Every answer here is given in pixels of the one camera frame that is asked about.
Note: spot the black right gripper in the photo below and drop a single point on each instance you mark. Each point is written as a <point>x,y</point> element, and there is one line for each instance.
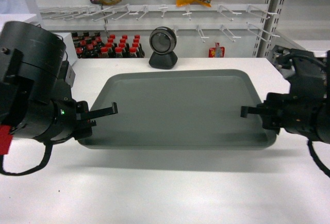
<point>305,116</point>

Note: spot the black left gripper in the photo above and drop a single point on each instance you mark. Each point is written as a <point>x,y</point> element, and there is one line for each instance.
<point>56,122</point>

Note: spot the grey-green rectangular serving tray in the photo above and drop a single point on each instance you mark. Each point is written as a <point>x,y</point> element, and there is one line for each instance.
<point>179,110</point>

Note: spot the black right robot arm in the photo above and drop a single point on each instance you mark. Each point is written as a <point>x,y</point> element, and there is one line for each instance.
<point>307,79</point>

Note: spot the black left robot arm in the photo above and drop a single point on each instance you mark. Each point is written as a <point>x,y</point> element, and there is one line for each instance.
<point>36,81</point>

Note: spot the white checkout table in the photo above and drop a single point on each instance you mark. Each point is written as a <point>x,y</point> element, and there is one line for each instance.
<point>280,184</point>

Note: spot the black barcode scanner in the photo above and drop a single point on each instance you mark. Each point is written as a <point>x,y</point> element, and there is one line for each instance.
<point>163,41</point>

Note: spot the red left cable clip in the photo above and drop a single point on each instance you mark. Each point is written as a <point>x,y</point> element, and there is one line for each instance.
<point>5,139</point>

